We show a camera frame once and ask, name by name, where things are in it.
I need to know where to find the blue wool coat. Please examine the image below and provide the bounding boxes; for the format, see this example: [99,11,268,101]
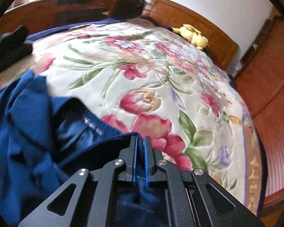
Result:
[0,71,167,226]

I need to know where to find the black folded clothes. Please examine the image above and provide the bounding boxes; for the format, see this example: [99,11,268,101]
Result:
[0,26,33,73]

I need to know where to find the floral bed blanket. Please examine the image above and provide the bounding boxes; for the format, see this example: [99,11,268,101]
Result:
[0,18,264,214]

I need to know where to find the wooden louvered wardrobe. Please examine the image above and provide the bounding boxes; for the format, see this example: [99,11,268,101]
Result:
[235,8,284,208]

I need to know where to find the navy bed sheet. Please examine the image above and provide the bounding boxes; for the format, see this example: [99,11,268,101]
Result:
[27,17,129,42]

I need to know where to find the wooden headboard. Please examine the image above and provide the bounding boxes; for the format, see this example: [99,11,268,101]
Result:
[141,0,239,69]

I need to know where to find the yellow plush toy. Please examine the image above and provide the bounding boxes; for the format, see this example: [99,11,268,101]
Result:
[172,24,208,50]

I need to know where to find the wooden chair with dark bag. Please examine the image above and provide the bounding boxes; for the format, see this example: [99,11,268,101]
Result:
[108,0,146,19]

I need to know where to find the wooden desk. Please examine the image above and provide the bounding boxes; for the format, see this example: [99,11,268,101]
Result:
[0,0,114,35]

